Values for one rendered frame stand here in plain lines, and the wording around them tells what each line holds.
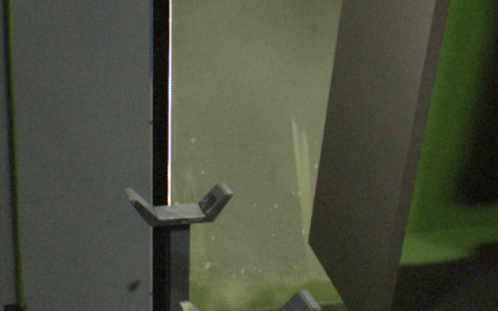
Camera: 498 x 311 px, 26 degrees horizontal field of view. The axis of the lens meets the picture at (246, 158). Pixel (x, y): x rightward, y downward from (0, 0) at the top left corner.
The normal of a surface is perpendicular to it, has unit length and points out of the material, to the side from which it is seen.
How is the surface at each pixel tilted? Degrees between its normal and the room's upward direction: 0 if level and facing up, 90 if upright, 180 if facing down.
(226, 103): 57
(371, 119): 90
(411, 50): 90
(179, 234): 90
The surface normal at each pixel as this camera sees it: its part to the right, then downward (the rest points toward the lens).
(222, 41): 0.24, -0.26
